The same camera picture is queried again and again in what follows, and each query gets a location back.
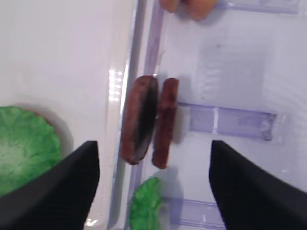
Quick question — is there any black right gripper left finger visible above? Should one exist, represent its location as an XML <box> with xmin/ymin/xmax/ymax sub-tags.
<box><xmin>0</xmin><ymin>141</ymin><xmax>100</xmax><ymax>230</ymax></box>

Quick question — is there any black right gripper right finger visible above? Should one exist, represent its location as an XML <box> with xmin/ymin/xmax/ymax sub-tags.
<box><xmin>209</xmin><ymin>140</ymin><xmax>307</xmax><ymax>230</ymax></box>

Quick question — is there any green lettuce leaf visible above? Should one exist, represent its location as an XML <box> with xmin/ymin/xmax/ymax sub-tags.
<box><xmin>129</xmin><ymin>177</ymin><xmax>163</xmax><ymax>230</ymax></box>
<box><xmin>0</xmin><ymin>106</ymin><xmax>62</xmax><ymax>196</ymax></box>

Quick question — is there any white metal tray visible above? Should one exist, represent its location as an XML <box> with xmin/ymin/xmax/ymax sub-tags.
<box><xmin>0</xmin><ymin>0</ymin><xmax>137</xmax><ymax>230</ymax></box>

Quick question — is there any clear lettuce holder rail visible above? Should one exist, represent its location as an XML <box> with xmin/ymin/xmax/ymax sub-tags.
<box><xmin>165</xmin><ymin>198</ymin><xmax>225</xmax><ymax>230</ymax></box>

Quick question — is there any clear patty holder rail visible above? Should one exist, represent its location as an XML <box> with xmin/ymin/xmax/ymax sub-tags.
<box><xmin>176</xmin><ymin>103</ymin><xmax>289</xmax><ymax>143</ymax></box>

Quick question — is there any clear bun holder rail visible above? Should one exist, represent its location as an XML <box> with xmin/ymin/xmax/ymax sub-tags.
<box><xmin>216</xmin><ymin>0</ymin><xmax>300</xmax><ymax>14</ymax></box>

